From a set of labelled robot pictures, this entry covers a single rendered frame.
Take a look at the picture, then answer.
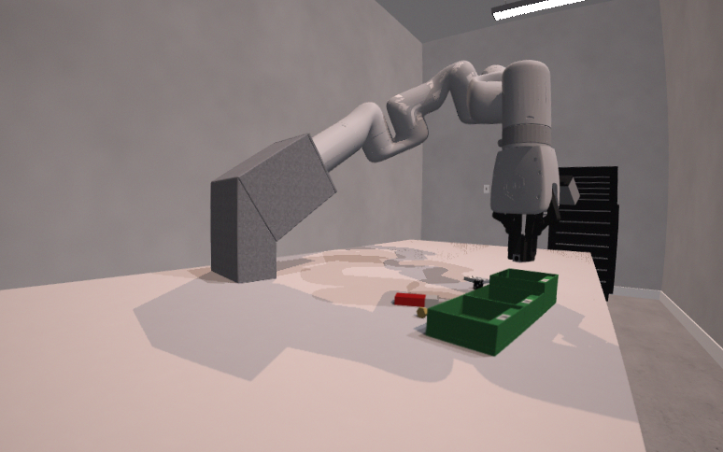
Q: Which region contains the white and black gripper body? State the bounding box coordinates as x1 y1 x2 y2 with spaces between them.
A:
490 143 560 215

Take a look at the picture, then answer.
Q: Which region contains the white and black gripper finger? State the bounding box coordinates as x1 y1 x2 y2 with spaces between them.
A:
492 212 524 260
519 189 561 262

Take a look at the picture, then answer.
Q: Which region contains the white domino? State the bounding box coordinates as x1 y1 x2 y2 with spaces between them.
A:
463 275 489 284

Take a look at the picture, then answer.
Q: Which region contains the green compartment tray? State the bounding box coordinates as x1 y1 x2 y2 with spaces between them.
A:
426 268 559 357

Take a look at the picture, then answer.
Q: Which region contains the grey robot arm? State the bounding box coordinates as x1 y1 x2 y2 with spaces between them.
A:
312 60 551 173

